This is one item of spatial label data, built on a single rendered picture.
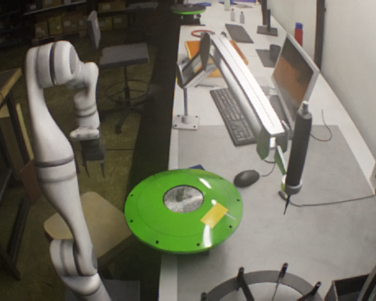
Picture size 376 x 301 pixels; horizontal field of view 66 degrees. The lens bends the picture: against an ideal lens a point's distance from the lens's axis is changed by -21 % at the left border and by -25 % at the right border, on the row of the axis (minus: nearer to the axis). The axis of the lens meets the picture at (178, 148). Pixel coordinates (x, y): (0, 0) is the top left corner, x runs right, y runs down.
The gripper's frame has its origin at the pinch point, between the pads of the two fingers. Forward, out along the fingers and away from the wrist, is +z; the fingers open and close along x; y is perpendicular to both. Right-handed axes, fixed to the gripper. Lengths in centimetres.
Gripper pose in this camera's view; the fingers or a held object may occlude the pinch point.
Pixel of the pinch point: (97, 177)
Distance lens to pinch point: 115.9
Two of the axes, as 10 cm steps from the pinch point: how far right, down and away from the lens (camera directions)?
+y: -0.5, -5.9, 8.0
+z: 0.4, 8.0, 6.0
